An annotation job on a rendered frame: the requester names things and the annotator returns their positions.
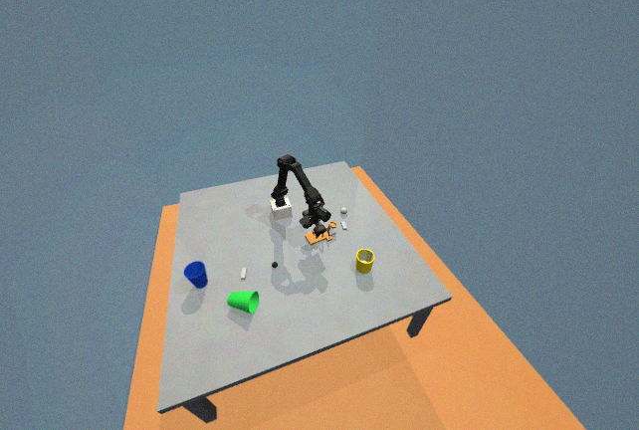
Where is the green cup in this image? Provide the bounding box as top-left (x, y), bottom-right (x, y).
top-left (227, 292), bottom-right (259, 314)

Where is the yellow open cylinder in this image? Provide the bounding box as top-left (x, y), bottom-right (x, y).
top-left (356, 249), bottom-right (374, 275)

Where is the blue cup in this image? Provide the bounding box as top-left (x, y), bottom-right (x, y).
top-left (184, 262), bottom-right (208, 289)

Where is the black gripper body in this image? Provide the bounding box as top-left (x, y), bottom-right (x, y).
top-left (303, 209), bottom-right (326, 235)

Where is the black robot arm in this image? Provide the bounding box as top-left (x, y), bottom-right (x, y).
top-left (271, 154), bottom-right (331, 229)

